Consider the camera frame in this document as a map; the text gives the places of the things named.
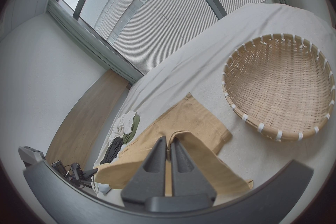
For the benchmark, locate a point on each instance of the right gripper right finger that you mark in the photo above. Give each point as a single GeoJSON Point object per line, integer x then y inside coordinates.
{"type": "Point", "coordinates": [189, 181]}

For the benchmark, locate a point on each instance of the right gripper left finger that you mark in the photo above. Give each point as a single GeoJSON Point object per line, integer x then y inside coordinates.
{"type": "Point", "coordinates": [149, 183]}

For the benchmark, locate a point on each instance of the tan shorts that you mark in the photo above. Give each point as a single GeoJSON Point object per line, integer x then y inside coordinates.
{"type": "Point", "coordinates": [189, 118]}

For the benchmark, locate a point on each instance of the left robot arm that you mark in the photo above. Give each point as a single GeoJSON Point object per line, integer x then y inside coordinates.
{"type": "Point", "coordinates": [31, 156]}

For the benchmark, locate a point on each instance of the pale grey garment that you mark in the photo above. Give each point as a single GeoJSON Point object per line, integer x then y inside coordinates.
{"type": "Point", "coordinates": [103, 188]}

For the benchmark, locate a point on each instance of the black garment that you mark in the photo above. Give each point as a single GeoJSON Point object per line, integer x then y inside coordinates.
{"type": "Point", "coordinates": [112, 150]}

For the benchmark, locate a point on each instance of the green garment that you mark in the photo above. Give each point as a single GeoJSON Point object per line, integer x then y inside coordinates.
{"type": "Point", "coordinates": [135, 125]}

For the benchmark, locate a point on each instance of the white garment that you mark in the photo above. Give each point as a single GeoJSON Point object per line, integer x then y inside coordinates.
{"type": "Point", "coordinates": [122, 125]}

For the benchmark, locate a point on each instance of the round woven basket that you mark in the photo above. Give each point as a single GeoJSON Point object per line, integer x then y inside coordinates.
{"type": "Point", "coordinates": [278, 86]}

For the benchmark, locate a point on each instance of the window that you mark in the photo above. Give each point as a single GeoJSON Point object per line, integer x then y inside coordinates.
{"type": "Point", "coordinates": [157, 7]}

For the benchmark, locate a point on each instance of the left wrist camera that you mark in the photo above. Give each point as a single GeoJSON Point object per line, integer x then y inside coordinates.
{"type": "Point", "coordinates": [75, 166]}

